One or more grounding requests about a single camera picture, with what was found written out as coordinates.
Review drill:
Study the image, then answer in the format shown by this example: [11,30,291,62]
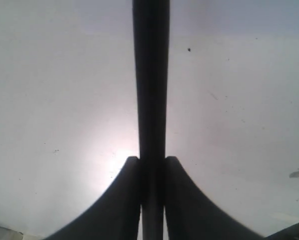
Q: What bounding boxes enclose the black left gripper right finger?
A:
[164,156,263,240]

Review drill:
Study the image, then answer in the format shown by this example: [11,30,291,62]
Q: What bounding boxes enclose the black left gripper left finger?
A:
[46,156,141,240]

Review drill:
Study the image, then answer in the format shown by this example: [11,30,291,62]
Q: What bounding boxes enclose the black paintbrush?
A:
[132,0,170,240]

